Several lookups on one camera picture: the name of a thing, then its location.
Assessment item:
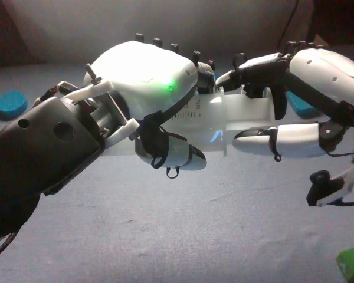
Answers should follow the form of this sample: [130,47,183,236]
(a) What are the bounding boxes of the blue round disc block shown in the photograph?
[0,91,29,121]

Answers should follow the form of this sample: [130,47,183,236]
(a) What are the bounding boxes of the large clear plastic syringe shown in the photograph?
[101,85,277,159]

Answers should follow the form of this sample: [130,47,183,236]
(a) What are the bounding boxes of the green block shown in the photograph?
[335,246,354,283]

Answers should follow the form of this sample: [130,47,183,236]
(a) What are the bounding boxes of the thin dark red cable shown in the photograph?
[277,0,299,50]

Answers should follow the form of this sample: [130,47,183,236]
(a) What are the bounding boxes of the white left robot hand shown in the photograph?
[83,32,218,179]

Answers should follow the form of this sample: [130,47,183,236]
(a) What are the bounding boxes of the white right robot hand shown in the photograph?
[215,40,354,162]

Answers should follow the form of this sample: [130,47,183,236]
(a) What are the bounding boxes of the teal flat block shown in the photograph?
[284,90,322,118]

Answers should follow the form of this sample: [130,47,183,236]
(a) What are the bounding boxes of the grey table cloth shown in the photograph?
[0,44,354,283]

